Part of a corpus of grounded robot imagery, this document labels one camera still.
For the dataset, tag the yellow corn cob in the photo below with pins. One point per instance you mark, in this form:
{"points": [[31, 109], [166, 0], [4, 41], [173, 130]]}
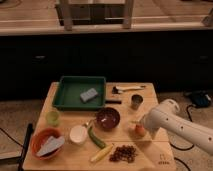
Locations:
{"points": [[101, 154]]}

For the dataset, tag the metal spoon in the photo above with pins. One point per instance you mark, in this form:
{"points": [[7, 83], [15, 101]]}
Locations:
{"points": [[89, 123]]}

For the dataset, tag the orange bowl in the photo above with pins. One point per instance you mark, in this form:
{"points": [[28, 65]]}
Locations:
{"points": [[40, 139]]}

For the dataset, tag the green plastic tray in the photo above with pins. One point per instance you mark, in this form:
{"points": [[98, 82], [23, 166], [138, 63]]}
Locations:
{"points": [[67, 96]]}

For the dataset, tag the bunch of dark grapes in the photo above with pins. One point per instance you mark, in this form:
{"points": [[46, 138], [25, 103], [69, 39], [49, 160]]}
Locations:
{"points": [[123, 153]]}

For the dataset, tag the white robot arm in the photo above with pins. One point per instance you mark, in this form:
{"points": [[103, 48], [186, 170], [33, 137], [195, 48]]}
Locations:
{"points": [[164, 115]]}

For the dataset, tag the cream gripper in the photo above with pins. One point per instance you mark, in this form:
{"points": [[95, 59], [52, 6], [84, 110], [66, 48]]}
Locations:
{"points": [[153, 134]]}

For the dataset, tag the black marker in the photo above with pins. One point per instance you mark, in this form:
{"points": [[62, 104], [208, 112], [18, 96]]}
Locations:
{"points": [[113, 102]]}

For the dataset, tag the white paper cup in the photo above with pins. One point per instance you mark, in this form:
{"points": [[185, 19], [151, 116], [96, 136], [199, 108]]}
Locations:
{"points": [[78, 134]]}

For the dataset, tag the grey blue sponge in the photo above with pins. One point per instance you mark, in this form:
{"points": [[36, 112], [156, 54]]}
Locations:
{"points": [[88, 95]]}

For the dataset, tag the grey folded cloth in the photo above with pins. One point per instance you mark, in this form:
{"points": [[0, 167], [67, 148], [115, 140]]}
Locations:
{"points": [[50, 145]]}

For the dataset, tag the wooden stool frame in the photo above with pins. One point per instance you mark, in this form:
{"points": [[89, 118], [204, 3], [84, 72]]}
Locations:
{"points": [[104, 13]]}

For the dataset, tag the black chair frame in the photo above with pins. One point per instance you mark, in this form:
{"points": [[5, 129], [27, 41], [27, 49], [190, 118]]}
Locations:
{"points": [[17, 157]]}

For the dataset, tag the green cucumber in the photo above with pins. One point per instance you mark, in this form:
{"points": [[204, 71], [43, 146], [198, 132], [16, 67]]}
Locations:
{"points": [[101, 144]]}

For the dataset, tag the dark blue object on floor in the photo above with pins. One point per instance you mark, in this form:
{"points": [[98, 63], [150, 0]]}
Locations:
{"points": [[200, 99]]}

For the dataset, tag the orange red apple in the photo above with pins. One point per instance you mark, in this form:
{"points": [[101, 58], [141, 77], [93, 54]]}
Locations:
{"points": [[140, 130]]}

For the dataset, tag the brush with pale handle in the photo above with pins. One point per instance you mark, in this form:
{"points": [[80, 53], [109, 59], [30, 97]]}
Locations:
{"points": [[121, 89]]}

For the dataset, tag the dark red bowl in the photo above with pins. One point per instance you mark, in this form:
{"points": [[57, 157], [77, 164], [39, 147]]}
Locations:
{"points": [[107, 118]]}

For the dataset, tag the metal cup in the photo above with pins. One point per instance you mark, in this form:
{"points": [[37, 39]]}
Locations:
{"points": [[136, 101]]}

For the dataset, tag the green plastic cup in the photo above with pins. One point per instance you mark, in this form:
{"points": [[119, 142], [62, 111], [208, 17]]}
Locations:
{"points": [[52, 118]]}

